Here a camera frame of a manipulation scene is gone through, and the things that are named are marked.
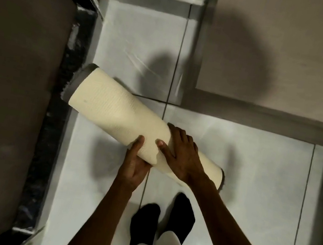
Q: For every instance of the person's left hand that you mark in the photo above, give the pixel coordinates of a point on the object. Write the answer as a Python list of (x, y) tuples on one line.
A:
[(133, 168)]

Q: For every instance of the person's right hand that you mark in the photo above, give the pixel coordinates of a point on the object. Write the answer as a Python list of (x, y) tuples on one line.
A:
[(185, 162)]

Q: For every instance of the person's left thumb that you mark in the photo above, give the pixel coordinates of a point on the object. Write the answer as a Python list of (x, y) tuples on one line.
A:
[(135, 149)]

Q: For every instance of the person's right little finger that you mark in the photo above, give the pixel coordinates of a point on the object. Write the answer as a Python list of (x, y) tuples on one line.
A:
[(195, 150)]

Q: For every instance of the person's right middle finger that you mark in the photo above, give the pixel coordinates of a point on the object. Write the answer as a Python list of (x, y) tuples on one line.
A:
[(184, 137)]

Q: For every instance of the person's right thumb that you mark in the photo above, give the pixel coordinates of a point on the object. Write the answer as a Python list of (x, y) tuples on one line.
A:
[(164, 149)]

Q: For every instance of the cream mat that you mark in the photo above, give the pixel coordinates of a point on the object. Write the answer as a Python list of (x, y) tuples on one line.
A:
[(106, 101)]

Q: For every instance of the person's left forearm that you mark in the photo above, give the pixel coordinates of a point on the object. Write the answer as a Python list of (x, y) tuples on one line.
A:
[(100, 222)]

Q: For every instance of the person's right forearm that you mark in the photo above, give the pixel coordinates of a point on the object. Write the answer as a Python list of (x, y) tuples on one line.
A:
[(230, 226)]

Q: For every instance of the black sock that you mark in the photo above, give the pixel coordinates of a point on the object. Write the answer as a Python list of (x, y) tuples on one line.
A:
[(182, 215), (144, 223)]

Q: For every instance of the black stone door threshold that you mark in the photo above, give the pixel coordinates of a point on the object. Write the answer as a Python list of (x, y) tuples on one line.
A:
[(58, 108)]

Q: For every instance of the brown wooden door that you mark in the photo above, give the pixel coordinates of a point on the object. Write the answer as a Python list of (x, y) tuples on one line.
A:
[(6, 84)]

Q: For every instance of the beige door with frame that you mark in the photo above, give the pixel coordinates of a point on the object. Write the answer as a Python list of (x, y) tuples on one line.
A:
[(285, 55)]

